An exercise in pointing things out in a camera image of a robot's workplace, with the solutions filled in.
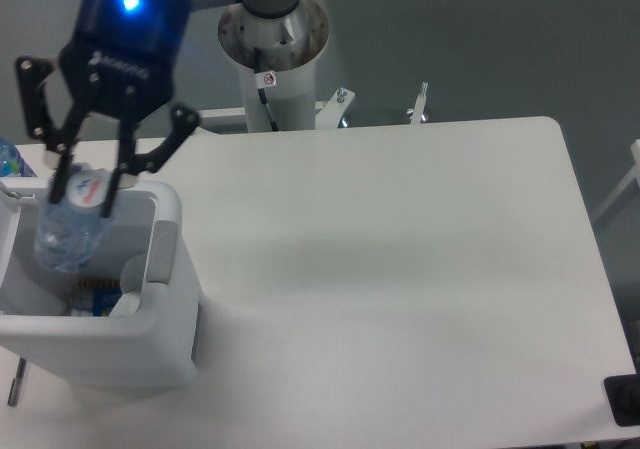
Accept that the black cable on pedestal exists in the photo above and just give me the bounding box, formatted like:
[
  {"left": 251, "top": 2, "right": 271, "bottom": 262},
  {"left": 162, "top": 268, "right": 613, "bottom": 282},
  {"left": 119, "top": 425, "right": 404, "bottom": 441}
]
[{"left": 252, "top": 47, "right": 280, "bottom": 133}]

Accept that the blue bottle at edge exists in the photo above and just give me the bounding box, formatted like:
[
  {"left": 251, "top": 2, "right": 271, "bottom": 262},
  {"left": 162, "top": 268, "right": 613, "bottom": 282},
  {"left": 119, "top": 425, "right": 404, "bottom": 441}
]
[{"left": 1, "top": 138, "right": 36, "bottom": 177}]

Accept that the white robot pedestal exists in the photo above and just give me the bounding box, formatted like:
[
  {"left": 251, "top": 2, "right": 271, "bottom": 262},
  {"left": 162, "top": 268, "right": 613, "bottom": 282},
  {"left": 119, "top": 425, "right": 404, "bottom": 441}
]
[{"left": 218, "top": 0, "right": 329, "bottom": 133}]

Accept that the white trash can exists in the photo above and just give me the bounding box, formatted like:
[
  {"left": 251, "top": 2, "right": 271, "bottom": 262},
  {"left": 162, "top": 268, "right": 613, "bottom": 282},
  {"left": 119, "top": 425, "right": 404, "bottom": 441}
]
[{"left": 1, "top": 178, "right": 202, "bottom": 388}]

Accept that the clear plastic water bottle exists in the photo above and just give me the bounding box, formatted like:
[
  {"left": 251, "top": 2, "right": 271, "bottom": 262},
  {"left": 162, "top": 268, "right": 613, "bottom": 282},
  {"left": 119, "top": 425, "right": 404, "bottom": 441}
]
[{"left": 34, "top": 164, "right": 112, "bottom": 273}]

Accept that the white frame at right edge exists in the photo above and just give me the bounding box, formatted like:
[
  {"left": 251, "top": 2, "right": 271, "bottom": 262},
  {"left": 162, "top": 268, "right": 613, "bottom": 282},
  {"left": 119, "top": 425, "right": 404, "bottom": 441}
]
[{"left": 591, "top": 139, "right": 639, "bottom": 231}]

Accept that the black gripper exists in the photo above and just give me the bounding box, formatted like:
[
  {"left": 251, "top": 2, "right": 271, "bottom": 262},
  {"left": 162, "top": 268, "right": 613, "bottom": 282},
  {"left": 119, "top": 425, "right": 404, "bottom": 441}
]
[{"left": 15, "top": 0, "right": 200, "bottom": 218}]

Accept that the clear plastic wrapper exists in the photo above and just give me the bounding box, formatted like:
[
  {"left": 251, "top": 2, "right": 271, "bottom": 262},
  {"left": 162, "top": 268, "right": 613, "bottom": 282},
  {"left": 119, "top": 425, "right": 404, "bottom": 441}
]
[{"left": 108, "top": 253, "right": 149, "bottom": 318}]

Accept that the dark metal tool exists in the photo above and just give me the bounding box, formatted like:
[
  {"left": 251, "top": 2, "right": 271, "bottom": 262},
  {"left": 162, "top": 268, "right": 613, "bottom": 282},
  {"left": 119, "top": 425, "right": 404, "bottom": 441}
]
[{"left": 7, "top": 357, "right": 27, "bottom": 407}]

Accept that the black object at table corner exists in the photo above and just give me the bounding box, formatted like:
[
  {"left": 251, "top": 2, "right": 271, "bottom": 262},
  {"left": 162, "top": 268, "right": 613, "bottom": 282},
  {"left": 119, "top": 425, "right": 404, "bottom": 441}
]
[{"left": 604, "top": 374, "right": 639, "bottom": 427}]

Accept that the blue trash inside can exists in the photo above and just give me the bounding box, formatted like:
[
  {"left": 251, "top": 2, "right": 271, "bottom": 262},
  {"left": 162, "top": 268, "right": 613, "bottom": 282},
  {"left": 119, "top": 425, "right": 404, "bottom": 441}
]
[{"left": 67, "top": 279, "right": 122, "bottom": 317}]

